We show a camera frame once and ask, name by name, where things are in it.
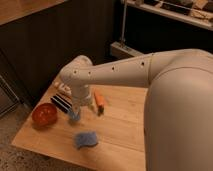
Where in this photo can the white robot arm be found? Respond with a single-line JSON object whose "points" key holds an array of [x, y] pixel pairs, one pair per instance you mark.
{"points": [[178, 111]]}

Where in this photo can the small blue cup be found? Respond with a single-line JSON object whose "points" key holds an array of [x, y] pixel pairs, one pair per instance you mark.
{"points": [[73, 115]]}

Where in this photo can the orange carrot toy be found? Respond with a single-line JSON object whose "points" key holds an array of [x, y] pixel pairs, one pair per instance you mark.
{"points": [[99, 102]]}

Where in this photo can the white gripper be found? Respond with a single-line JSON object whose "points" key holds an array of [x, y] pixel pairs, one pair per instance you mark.
{"points": [[80, 96]]}

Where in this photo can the metal shelf rack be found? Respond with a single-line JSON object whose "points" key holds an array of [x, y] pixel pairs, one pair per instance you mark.
{"points": [[196, 18]]}

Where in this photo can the black striped box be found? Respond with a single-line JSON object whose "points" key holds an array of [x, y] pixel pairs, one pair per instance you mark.
{"points": [[60, 104]]}

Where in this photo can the red ceramic bowl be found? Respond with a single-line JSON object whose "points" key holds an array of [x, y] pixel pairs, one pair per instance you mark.
{"points": [[44, 114]]}

